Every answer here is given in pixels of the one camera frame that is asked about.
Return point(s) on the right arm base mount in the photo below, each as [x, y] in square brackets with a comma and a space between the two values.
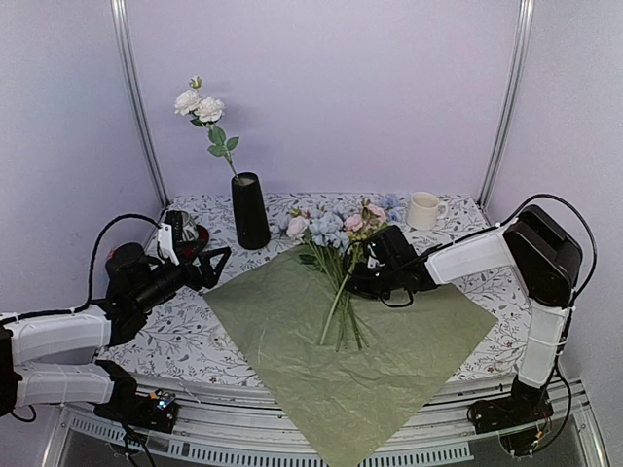
[524, 405]

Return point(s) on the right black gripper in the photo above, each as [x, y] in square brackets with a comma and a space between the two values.
[358, 283]

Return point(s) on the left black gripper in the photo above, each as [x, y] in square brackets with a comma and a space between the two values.
[210, 278]

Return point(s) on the red round coaster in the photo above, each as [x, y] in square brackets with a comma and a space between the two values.
[194, 248]

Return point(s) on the black cylindrical vase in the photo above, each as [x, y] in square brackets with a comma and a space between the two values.
[250, 214]

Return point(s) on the peach paper flower bouquet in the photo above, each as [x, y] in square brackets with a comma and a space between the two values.
[334, 233]

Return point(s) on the cream ceramic mug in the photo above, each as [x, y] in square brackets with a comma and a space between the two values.
[425, 210]

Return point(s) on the white rose stem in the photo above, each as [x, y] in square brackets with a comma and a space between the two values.
[206, 112]

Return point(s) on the striped black white cup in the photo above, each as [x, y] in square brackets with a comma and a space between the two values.
[184, 228]

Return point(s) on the left aluminium frame post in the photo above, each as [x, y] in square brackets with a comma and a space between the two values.
[122, 33]

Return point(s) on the green and peach wrapping paper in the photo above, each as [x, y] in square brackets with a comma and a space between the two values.
[348, 400]

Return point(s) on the floral patterned tablecloth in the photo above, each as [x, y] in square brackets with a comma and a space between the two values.
[183, 339]

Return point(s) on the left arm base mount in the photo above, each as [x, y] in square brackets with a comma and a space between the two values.
[127, 407]

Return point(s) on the aluminium frame post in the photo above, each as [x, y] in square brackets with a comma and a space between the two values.
[122, 33]
[518, 60]

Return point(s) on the right aluminium frame post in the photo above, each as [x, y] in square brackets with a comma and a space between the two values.
[518, 60]

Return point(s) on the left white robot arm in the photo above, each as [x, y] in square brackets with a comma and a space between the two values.
[48, 357]

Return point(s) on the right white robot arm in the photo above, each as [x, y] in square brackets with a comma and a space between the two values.
[546, 260]

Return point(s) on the aluminium front rail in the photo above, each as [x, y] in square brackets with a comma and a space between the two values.
[243, 426]

